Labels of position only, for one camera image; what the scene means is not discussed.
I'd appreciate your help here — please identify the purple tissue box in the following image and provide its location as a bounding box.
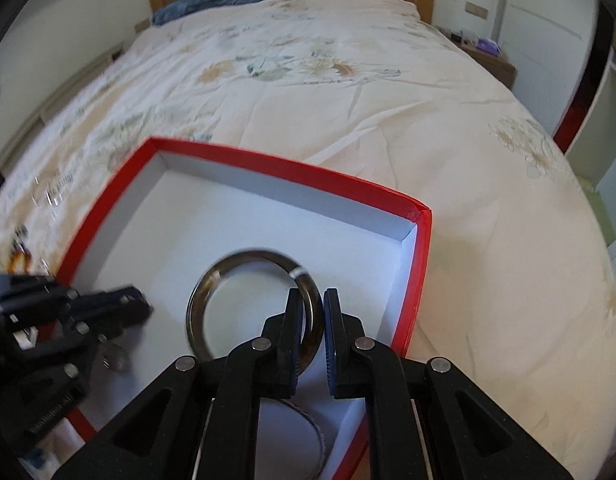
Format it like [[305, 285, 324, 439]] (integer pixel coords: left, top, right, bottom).
[[476, 37, 502, 58]]

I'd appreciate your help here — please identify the thin silver bangle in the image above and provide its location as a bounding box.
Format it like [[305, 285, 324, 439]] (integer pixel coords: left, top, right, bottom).
[[255, 400, 326, 479]]

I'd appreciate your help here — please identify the wooden nightstand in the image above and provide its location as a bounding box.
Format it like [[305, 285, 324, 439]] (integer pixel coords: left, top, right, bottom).
[[458, 44, 517, 90]]

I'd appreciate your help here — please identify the white wardrobe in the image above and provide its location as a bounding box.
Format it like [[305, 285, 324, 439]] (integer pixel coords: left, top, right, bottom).
[[499, 0, 616, 184]]

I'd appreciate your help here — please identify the dark green bangle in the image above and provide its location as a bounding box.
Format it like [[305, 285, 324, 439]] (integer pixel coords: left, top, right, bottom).
[[186, 248, 325, 373]]

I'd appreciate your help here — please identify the silver chain necklace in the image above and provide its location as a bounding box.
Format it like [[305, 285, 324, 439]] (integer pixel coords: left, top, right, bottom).
[[29, 171, 77, 207]]

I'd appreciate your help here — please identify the white low cabinet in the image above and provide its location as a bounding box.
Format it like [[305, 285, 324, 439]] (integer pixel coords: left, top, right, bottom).
[[0, 42, 124, 191]]

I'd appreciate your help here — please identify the floral cream bed quilt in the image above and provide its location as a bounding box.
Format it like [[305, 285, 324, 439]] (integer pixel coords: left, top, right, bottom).
[[0, 0, 616, 479]]

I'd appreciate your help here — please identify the amber bangle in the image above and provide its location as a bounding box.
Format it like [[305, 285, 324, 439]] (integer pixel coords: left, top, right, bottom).
[[8, 250, 31, 275]]

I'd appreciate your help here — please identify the small silver ring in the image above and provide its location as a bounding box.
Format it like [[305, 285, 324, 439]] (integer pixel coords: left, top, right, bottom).
[[100, 342, 130, 373]]

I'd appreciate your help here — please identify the red jewelry box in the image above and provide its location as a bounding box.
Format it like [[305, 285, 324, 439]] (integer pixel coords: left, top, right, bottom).
[[55, 135, 433, 480]]

